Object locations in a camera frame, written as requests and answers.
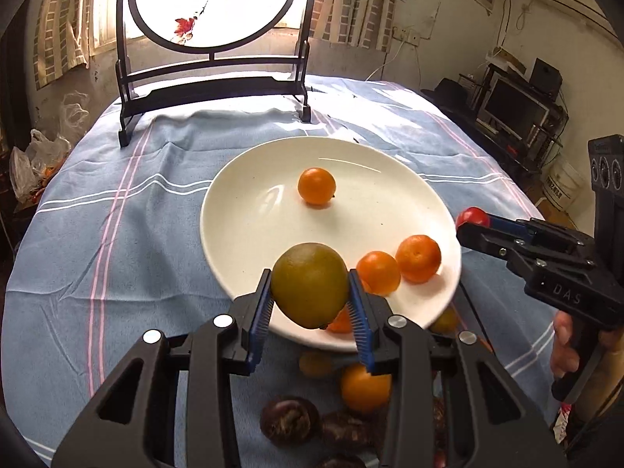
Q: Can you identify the clear plastic bag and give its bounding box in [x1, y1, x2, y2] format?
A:
[59, 90, 91, 143]
[10, 129, 73, 202]

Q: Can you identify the checked curtain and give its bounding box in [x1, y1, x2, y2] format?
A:
[307, 0, 403, 53]
[30, 0, 98, 89]

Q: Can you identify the person's right hand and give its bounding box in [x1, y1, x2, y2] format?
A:
[550, 312, 577, 380]

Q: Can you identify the black media shelf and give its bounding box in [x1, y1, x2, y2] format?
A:
[458, 61, 570, 186]

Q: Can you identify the round painted screen black stand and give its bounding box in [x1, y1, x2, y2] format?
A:
[115, 0, 313, 148]

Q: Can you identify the black speaker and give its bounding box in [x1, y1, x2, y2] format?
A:
[529, 57, 564, 99]

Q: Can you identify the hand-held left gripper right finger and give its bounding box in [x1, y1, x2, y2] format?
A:
[347, 273, 569, 468]

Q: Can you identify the black hat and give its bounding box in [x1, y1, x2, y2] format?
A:
[421, 78, 481, 117]

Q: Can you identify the small orange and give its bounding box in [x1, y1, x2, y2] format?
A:
[356, 251, 402, 297]
[340, 363, 394, 415]
[395, 235, 442, 284]
[326, 305, 356, 334]
[298, 167, 337, 206]

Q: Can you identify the white plastic bucket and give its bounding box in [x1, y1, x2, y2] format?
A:
[542, 156, 585, 213]

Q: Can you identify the red and white wrapper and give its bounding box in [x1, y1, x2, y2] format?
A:
[552, 407, 576, 445]

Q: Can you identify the small yellow-green fruit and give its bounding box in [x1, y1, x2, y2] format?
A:
[431, 306, 460, 335]
[298, 350, 335, 379]

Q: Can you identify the white round plate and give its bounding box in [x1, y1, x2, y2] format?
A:
[200, 136, 462, 353]

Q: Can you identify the computer monitor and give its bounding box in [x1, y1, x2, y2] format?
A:
[477, 71, 551, 143]

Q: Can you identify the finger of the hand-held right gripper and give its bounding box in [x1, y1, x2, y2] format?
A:
[487, 213, 537, 241]
[456, 223, 519, 260]

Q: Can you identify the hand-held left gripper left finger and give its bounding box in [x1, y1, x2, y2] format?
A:
[51, 268, 274, 468]

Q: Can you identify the dark purple passion fruit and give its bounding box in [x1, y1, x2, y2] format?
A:
[320, 410, 388, 455]
[259, 396, 321, 448]

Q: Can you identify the blue striped tablecloth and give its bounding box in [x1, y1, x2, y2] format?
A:
[2, 74, 561, 468]

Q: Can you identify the red cherry tomato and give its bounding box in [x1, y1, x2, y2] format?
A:
[455, 207, 491, 229]

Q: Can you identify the green-brown kiwi fruit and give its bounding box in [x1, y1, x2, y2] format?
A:
[271, 242, 350, 330]

